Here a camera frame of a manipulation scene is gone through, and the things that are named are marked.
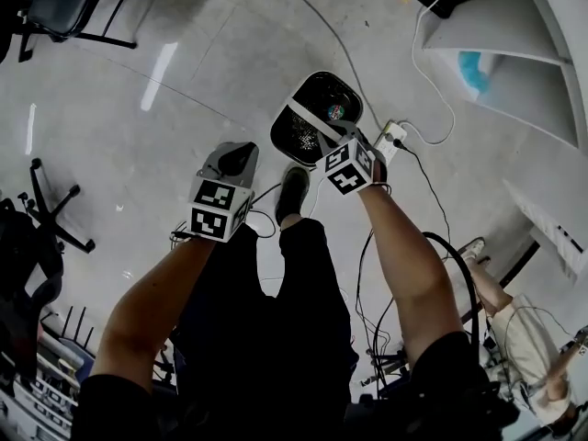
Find thick black cable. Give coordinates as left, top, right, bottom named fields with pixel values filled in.
left=421, top=231, right=481, bottom=349

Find white shelf unit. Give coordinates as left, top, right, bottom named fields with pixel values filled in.
left=421, top=0, right=588, bottom=152

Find white power strip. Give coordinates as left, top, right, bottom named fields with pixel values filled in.
left=372, top=119, right=409, bottom=164

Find black office swivel chair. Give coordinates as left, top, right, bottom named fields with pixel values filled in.
left=0, top=156, right=97, bottom=385

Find black metal frame chair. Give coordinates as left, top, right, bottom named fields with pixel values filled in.
left=16, top=0, right=144, bottom=63

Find thin black cable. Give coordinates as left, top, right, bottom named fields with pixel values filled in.
left=392, top=138, right=452, bottom=262

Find blue cloth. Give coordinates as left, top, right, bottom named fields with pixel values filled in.
left=458, top=51, right=492, bottom=96

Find white cable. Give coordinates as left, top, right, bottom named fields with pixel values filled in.
left=397, top=0, right=474, bottom=147

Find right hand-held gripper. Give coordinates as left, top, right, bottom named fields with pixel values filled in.
left=314, top=120, right=390, bottom=197

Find person's right forearm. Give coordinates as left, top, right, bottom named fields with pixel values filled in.
left=356, top=184, right=466, bottom=368

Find person's black trousers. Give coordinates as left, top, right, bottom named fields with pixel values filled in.
left=173, top=217, right=360, bottom=441

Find person's left forearm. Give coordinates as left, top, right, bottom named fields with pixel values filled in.
left=93, top=234, right=218, bottom=395

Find person's black shoe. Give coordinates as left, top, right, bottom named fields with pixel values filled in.
left=274, top=165, right=311, bottom=227

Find grey cable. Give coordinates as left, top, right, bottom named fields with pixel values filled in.
left=275, top=0, right=388, bottom=132

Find person's black shirt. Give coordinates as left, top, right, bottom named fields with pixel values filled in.
left=68, top=331, right=521, bottom=441

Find white desk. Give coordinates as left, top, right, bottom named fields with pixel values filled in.
left=502, top=178, right=588, bottom=286

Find bundle of black cables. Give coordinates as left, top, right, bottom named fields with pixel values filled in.
left=354, top=227, right=410, bottom=388

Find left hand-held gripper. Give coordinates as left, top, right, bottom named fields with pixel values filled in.
left=187, top=141, right=260, bottom=244

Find black container with white handle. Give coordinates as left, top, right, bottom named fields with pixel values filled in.
left=269, top=71, right=365, bottom=165

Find black router with antennas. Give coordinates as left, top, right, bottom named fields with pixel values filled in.
left=57, top=305, right=96, bottom=362

